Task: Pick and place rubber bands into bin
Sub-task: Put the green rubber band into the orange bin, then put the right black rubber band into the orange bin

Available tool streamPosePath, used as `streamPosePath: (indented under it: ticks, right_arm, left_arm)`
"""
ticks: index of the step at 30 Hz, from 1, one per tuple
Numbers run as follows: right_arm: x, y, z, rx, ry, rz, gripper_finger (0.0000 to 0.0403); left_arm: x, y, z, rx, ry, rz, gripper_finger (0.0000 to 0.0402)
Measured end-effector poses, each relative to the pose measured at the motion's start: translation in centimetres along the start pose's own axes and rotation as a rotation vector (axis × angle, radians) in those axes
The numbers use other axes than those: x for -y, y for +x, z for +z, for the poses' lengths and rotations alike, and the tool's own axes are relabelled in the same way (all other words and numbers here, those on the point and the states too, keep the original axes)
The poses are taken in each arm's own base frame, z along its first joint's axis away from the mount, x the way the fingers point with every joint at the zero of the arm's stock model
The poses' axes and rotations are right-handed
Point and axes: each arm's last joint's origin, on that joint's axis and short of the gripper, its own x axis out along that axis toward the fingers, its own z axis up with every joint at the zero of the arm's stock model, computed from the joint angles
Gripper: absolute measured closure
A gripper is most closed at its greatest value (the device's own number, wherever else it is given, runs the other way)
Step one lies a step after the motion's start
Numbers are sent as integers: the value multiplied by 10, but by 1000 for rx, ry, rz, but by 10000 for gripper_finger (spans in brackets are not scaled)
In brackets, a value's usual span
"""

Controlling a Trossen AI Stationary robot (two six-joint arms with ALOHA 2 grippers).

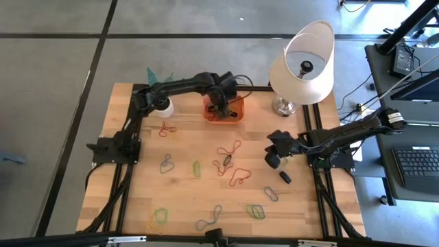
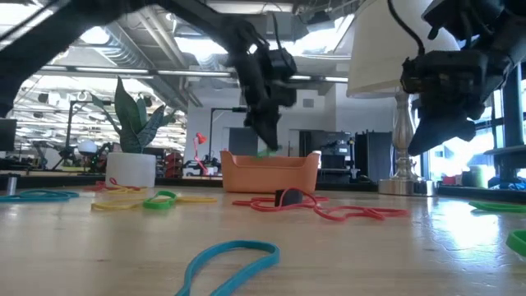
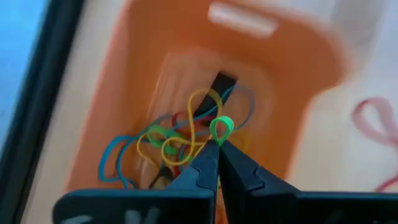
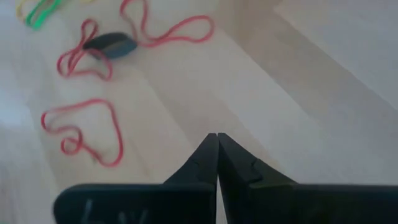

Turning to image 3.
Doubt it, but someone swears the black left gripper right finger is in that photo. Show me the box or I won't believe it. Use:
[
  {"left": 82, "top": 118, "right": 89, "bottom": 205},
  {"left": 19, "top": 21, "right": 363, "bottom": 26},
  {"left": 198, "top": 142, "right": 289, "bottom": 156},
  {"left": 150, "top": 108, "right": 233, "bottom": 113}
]
[{"left": 219, "top": 140, "right": 398, "bottom": 224}]

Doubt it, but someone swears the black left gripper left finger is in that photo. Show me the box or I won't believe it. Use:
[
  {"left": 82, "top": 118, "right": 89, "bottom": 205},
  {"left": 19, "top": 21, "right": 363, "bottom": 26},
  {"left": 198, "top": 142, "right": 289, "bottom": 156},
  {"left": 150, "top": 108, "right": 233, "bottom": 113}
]
[{"left": 52, "top": 140, "right": 220, "bottom": 224}]

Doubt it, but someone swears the black rubber band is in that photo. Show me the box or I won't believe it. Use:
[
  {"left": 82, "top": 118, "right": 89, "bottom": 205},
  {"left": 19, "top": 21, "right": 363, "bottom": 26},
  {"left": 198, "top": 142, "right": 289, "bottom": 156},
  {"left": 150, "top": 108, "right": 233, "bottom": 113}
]
[{"left": 149, "top": 166, "right": 175, "bottom": 190}]

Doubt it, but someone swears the yellow rubber band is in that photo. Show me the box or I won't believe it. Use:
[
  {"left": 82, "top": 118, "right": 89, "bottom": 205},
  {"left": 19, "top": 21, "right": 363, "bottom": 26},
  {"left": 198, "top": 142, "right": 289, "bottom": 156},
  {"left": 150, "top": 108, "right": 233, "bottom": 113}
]
[
  {"left": 136, "top": 133, "right": 175, "bottom": 166},
  {"left": 161, "top": 88, "right": 224, "bottom": 166}
]

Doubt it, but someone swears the green rubber band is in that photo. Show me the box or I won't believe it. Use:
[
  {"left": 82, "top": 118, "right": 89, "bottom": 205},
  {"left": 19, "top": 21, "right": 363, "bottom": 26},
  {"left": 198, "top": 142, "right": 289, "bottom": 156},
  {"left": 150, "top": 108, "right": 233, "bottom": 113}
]
[
  {"left": 209, "top": 115, "right": 235, "bottom": 147},
  {"left": 147, "top": 124, "right": 187, "bottom": 156}
]

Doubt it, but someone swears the red rubber band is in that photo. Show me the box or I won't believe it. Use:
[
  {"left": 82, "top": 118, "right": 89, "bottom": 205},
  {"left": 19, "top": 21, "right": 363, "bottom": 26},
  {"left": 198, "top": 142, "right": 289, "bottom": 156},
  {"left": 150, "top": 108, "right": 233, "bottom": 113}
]
[
  {"left": 172, "top": 111, "right": 215, "bottom": 138},
  {"left": 352, "top": 96, "right": 398, "bottom": 193}
]

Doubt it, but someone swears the blue rubber band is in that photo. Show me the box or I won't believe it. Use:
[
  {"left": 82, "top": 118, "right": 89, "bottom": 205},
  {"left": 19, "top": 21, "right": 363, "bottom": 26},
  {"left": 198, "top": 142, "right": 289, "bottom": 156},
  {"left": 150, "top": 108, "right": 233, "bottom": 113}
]
[
  {"left": 98, "top": 134, "right": 141, "bottom": 190},
  {"left": 139, "top": 85, "right": 256, "bottom": 147}
]

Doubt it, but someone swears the small black block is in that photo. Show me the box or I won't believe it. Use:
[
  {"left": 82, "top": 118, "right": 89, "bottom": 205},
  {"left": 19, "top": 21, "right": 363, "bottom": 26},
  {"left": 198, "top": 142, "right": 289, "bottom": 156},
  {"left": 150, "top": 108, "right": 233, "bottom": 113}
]
[{"left": 192, "top": 72, "right": 239, "bottom": 125}]

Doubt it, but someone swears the orange plastic bin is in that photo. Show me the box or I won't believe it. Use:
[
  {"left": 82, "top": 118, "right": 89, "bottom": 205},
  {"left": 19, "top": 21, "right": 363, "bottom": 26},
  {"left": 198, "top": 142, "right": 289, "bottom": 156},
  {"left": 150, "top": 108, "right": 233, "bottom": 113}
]
[{"left": 67, "top": 0, "right": 349, "bottom": 224}]

